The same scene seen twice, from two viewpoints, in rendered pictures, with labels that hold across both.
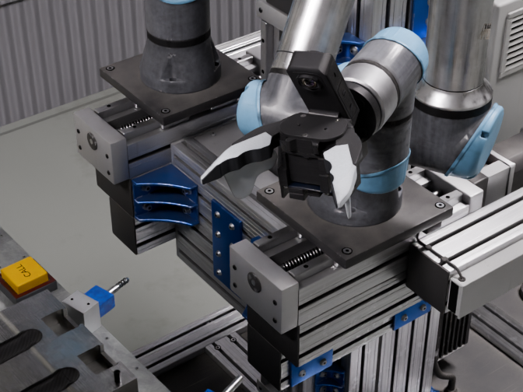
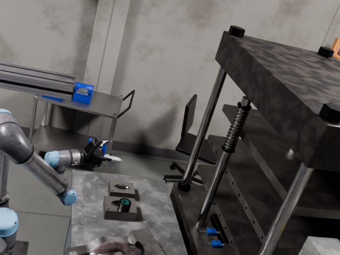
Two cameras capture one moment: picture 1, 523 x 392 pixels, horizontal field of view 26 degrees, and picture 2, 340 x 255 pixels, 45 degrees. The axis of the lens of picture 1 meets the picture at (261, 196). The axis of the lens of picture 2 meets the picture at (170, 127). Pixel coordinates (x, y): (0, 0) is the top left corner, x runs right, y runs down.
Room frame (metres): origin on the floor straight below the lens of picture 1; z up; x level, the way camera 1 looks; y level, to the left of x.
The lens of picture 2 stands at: (2.49, 0.84, 2.50)
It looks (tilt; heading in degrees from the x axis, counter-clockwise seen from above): 25 degrees down; 200
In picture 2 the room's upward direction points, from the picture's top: 17 degrees clockwise
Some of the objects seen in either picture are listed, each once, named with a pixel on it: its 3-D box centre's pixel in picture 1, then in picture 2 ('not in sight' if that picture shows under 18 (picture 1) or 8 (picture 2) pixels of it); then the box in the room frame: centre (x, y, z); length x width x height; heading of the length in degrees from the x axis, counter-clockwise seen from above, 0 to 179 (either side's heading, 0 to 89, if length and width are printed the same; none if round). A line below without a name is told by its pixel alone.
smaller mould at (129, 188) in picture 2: not in sight; (121, 190); (0.36, -0.17, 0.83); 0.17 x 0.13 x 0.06; 129
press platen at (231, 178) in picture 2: not in sight; (286, 189); (0.10, 0.80, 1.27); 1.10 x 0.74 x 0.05; 39
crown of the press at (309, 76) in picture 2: not in sight; (310, 120); (0.13, 0.77, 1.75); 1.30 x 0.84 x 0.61; 39
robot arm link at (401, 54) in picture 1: (384, 73); (58, 159); (1.15, -0.14, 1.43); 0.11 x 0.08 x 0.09; 153
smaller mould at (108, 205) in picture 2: not in sight; (119, 208); (0.53, -0.06, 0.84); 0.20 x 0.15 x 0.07; 129
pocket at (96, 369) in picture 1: (100, 367); not in sight; (1.24, 0.25, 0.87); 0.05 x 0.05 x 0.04; 39
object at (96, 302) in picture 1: (101, 299); not in sight; (1.45, 0.27, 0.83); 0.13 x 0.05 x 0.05; 143
